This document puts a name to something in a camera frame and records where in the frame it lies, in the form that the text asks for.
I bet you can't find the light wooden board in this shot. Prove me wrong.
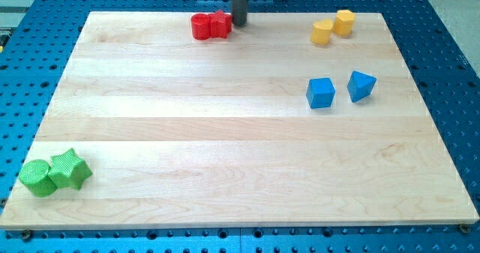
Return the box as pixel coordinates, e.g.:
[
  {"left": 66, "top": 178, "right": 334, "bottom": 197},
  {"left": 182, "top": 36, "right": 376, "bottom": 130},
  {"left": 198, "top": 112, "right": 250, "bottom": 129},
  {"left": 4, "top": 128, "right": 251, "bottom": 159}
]
[{"left": 1, "top": 12, "right": 479, "bottom": 230}]

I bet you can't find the blue cube block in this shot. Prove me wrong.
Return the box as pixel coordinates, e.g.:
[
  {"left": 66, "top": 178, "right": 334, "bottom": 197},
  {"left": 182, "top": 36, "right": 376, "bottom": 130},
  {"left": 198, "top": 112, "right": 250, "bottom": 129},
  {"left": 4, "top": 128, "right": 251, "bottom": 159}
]
[{"left": 306, "top": 78, "right": 335, "bottom": 109}]

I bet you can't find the red star block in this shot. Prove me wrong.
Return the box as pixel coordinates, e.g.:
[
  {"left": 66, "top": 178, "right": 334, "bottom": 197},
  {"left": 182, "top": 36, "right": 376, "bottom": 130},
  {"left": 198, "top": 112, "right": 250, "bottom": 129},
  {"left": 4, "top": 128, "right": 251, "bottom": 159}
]
[{"left": 208, "top": 10, "right": 232, "bottom": 38}]

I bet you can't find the red cylinder block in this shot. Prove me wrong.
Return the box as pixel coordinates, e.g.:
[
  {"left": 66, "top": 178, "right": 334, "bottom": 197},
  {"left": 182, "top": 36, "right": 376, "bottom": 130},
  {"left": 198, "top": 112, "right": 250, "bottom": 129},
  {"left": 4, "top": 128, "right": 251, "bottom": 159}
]
[{"left": 190, "top": 14, "right": 211, "bottom": 40}]

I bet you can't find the yellow heart block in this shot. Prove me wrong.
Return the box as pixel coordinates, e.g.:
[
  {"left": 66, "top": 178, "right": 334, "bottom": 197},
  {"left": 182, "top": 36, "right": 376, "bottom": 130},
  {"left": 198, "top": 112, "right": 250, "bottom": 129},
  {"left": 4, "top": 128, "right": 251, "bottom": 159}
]
[{"left": 310, "top": 19, "right": 333, "bottom": 45}]

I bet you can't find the blue triangle block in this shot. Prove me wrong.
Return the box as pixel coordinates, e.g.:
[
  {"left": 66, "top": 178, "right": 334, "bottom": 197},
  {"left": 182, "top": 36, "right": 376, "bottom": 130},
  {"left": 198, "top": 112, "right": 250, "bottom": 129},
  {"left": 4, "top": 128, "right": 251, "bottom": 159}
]
[{"left": 347, "top": 71, "right": 377, "bottom": 103}]

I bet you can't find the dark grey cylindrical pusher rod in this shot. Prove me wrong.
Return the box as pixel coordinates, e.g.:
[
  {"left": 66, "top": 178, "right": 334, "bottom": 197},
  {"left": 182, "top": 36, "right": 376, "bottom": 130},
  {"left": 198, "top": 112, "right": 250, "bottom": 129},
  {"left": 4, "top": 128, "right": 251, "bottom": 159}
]
[{"left": 231, "top": 0, "right": 248, "bottom": 26}]

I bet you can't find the yellow hexagon block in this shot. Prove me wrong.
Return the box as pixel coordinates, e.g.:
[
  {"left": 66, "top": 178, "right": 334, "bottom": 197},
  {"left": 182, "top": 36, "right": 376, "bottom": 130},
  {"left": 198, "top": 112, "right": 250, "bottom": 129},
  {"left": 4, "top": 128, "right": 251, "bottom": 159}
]
[{"left": 333, "top": 10, "right": 356, "bottom": 37}]

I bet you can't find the green star block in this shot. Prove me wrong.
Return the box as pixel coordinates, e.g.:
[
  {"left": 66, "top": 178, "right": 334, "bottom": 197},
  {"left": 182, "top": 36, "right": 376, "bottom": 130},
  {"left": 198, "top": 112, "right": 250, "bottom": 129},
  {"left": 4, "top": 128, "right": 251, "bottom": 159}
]
[{"left": 48, "top": 148, "right": 93, "bottom": 190}]

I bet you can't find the green cylinder block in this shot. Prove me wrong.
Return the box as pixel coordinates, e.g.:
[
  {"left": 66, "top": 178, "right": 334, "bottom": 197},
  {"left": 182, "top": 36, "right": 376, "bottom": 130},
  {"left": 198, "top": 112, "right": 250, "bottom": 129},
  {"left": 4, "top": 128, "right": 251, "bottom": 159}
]
[{"left": 18, "top": 159, "right": 57, "bottom": 197}]

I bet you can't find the blue perforated metal table plate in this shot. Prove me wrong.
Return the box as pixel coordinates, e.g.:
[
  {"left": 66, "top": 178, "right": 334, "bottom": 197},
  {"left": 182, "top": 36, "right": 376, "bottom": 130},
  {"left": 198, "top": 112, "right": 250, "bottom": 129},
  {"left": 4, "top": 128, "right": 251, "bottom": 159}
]
[{"left": 1, "top": 0, "right": 479, "bottom": 252}]

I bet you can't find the left brass board clamp screw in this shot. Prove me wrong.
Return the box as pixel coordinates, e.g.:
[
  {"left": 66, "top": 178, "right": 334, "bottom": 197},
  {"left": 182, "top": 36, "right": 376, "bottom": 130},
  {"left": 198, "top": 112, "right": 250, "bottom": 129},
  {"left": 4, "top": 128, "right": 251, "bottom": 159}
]
[{"left": 19, "top": 230, "right": 32, "bottom": 242}]

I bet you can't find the brass board clamp screw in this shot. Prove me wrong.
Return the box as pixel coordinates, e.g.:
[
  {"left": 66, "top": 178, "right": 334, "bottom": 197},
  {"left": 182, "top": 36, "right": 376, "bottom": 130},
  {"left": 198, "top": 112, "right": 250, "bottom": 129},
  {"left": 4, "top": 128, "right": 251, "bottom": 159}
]
[
  {"left": 19, "top": 230, "right": 32, "bottom": 242},
  {"left": 458, "top": 224, "right": 470, "bottom": 234}
]

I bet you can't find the right brass board clamp screw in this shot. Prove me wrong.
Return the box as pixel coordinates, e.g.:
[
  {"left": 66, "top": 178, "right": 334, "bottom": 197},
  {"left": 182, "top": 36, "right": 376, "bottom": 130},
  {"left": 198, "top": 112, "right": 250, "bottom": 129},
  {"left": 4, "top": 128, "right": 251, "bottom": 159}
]
[{"left": 458, "top": 224, "right": 470, "bottom": 234}]

